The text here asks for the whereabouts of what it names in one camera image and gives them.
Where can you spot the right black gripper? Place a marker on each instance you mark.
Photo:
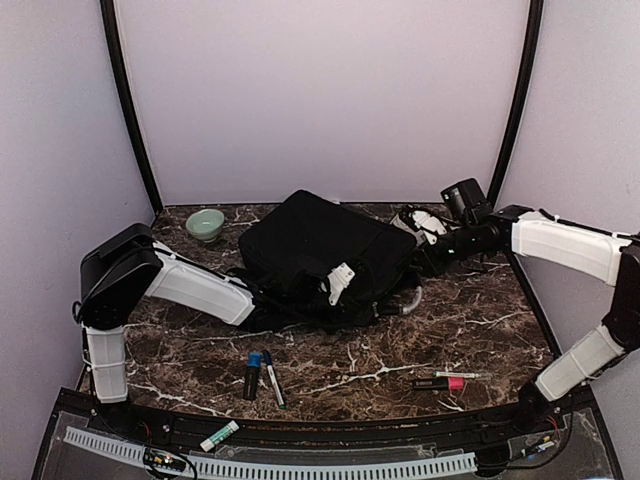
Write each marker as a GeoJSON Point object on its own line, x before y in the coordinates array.
{"type": "Point", "coordinates": [432, 267]}

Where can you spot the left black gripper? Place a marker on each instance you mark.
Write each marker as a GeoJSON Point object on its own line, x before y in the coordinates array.
{"type": "Point", "coordinates": [348, 308]}

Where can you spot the black student backpack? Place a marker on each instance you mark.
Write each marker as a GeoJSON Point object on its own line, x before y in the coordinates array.
{"type": "Point", "coordinates": [298, 243]}

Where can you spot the blue cap white pen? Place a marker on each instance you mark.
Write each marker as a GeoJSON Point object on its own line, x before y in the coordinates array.
{"type": "Point", "coordinates": [274, 380]}

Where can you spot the thin white green pen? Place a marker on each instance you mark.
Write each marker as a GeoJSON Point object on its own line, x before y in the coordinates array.
{"type": "Point", "coordinates": [463, 375]}

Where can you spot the pink cap black highlighter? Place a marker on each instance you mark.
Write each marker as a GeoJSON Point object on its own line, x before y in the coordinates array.
{"type": "Point", "coordinates": [439, 384]}

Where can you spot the white green glue stick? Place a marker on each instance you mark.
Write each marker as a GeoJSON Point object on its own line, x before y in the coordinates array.
{"type": "Point", "coordinates": [219, 436]}

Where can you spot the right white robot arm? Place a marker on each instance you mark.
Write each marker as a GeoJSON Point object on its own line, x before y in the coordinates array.
{"type": "Point", "coordinates": [476, 227]}

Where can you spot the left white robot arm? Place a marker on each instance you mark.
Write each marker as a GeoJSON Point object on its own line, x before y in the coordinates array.
{"type": "Point", "coordinates": [132, 265]}

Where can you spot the floral square plate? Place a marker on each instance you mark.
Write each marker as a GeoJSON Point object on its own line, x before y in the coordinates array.
{"type": "Point", "coordinates": [401, 218]}

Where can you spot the blue cap black highlighter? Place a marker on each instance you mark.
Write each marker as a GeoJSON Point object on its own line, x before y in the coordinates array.
{"type": "Point", "coordinates": [252, 376]}

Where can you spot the pale green ceramic bowl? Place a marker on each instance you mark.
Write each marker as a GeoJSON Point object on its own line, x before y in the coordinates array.
{"type": "Point", "coordinates": [205, 225]}

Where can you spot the small green circuit board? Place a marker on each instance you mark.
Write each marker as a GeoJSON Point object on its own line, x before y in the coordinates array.
{"type": "Point", "coordinates": [163, 461]}

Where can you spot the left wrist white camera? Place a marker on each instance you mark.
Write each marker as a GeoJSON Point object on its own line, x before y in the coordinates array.
{"type": "Point", "coordinates": [339, 279]}

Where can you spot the wrist white camera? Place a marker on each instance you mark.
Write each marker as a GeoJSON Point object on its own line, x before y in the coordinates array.
{"type": "Point", "coordinates": [339, 279]}
{"type": "Point", "coordinates": [426, 227]}

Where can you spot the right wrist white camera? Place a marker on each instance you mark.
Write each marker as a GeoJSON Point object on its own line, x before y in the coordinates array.
{"type": "Point", "coordinates": [426, 227]}

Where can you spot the black front table rail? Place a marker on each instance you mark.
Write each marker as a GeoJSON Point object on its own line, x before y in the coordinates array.
{"type": "Point", "coordinates": [475, 429]}

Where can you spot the right black frame post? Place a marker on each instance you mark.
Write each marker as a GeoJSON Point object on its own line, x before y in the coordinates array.
{"type": "Point", "coordinates": [520, 93]}

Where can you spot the black frame post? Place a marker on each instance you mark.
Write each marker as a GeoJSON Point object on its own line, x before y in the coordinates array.
{"type": "Point", "coordinates": [520, 93]}
{"type": "Point", "coordinates": [128, 109]}

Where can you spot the white slotted cable duct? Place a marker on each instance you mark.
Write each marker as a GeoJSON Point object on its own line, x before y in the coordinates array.
{"type": "Point", "coordinates": [259, 463]}

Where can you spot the left black frame post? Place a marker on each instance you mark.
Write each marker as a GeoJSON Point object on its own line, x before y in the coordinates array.
{"type": "Point", "coordinates": [128, 109]}

